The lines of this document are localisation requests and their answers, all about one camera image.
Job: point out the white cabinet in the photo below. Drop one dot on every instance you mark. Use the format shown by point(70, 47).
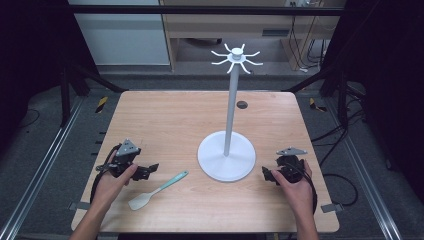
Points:
point(123, 36)

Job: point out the person's right hand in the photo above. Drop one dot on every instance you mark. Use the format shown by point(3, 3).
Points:
point(296, 193)

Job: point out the white utensil rack stand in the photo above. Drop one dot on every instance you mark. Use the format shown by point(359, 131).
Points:
point(230, 133)

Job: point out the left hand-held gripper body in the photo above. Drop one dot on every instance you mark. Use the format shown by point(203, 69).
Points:
point(124, 156)

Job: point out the person's left hand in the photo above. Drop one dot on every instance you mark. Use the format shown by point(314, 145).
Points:
point(111, 186)

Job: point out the dark round table grommet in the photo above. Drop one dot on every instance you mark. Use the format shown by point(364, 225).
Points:
point(242, 105)

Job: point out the black metal stand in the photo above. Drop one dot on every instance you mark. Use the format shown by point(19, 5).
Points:
point(336, 86)
point(71, 90)

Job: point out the aluminium floor rail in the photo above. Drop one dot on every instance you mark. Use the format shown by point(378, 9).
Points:
point(363, 173)
point(36, 170)

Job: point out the light wooden desk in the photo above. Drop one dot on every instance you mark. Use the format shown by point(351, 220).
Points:
point(233, 26)

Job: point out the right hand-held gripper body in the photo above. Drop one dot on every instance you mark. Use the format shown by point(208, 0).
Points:
point(290, 166)

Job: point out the grey tape strip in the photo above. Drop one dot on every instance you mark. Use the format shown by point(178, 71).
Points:
point(332, 208)
point(78, 205)

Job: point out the yellow black floor tape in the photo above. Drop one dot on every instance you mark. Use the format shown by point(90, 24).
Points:
point(101, 104)
point(316, 105)

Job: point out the black frame crossbar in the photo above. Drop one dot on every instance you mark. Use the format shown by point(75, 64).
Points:
point(206, 10)

